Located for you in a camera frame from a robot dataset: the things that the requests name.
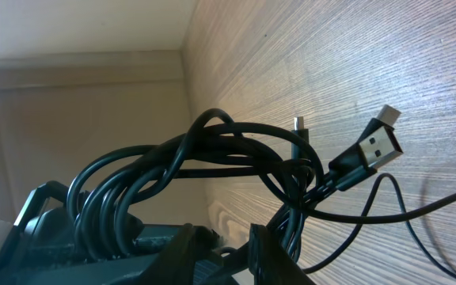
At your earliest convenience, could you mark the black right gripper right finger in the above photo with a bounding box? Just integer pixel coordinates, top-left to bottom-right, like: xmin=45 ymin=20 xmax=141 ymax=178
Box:
xmin=249 ymin=224 xmax=315 ymax=285

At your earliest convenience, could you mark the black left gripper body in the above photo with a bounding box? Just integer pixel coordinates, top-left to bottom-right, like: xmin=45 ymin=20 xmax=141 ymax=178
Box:
xmin=0 ymin=181 xmax=196 ymax=285

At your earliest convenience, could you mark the thick black USB cable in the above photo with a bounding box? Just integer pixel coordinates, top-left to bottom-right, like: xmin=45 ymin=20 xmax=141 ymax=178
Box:
xmin=66 ymin=108 xmax=456 ymax=274

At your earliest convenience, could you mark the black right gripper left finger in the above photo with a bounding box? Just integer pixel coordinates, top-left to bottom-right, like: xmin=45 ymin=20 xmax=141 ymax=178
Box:
xmin=0 ymin=223 xmax=237 ymax=285

